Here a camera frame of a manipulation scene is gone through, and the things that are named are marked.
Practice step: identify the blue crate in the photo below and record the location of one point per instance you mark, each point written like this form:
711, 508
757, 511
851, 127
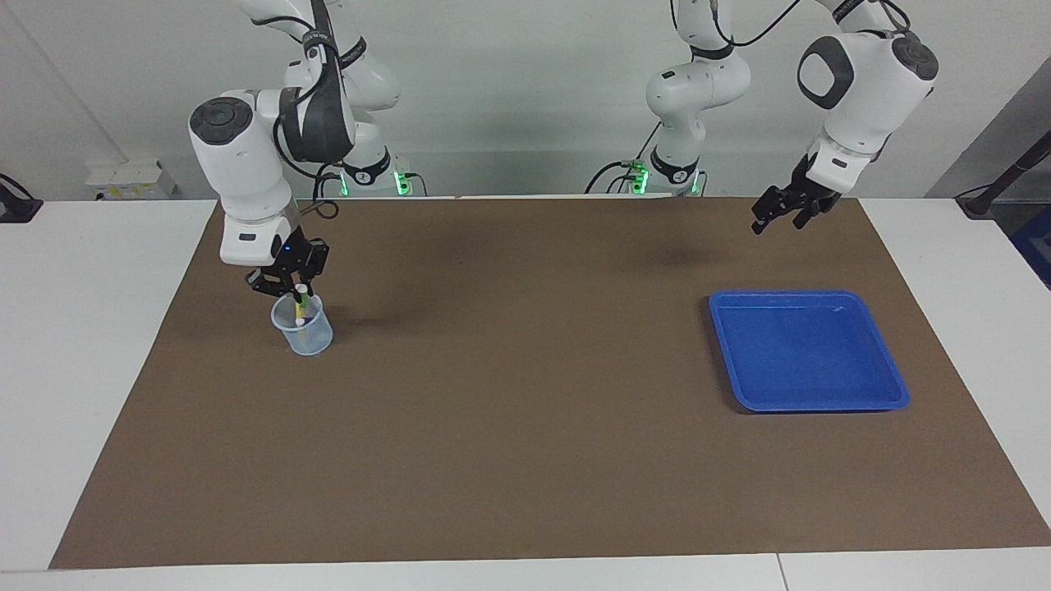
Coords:
1036, 246

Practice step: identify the black clamp bracket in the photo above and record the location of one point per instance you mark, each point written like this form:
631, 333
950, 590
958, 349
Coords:
16, 209

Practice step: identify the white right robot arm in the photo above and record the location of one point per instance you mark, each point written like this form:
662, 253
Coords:
242, 164

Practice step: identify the brown table mat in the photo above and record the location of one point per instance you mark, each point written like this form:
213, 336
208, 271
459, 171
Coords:
525, 427

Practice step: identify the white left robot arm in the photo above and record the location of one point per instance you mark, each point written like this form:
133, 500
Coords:
870, 90

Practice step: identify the blue plastic tray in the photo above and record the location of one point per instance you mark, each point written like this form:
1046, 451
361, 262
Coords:
809, 353

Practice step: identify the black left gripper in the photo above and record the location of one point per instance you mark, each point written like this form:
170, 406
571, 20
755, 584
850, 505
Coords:
811, 187

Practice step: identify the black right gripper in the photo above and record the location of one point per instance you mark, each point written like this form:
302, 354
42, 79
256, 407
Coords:
287, 253

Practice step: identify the white power strip box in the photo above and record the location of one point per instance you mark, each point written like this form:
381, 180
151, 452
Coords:
123, 182

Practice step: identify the green pen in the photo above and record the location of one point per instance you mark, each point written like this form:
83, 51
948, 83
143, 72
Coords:
302, 305

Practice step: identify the black stand pole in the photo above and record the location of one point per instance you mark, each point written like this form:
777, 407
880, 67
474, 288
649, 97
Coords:
1018, 168

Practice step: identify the translucent plastic cup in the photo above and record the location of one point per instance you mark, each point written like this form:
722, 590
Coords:
316, 341

